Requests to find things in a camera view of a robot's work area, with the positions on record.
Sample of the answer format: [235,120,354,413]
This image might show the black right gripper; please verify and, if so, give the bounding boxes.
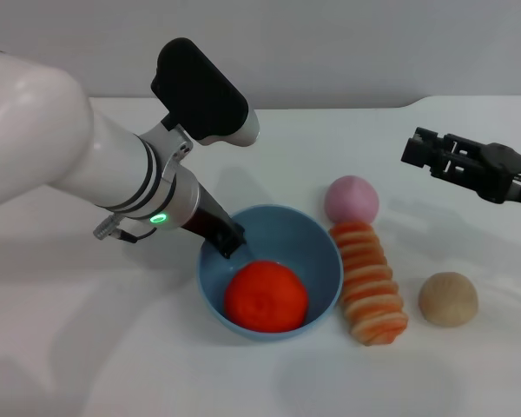
[400,126,521,206]

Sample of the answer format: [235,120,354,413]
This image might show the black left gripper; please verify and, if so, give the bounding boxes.
[183,183,247,261]

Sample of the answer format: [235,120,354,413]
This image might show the orange toy fruit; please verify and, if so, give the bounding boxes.
[223,260,310,335]

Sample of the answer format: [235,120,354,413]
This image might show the blue bowl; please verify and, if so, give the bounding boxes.
[195,204,345,342]

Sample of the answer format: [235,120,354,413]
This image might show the pink toy peach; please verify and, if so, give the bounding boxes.
[324,174,380,225]

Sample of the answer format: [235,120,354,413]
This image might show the orange striped toy bread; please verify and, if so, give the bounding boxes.
[329,221,410,347]

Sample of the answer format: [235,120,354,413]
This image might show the beige toy bun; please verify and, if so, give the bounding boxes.
[418,271,479,328]

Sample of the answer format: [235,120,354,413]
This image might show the left gripper cable with connector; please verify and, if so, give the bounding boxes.
[92,212,152,243]

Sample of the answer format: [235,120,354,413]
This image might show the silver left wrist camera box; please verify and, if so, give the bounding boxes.
[150,37,261,149]

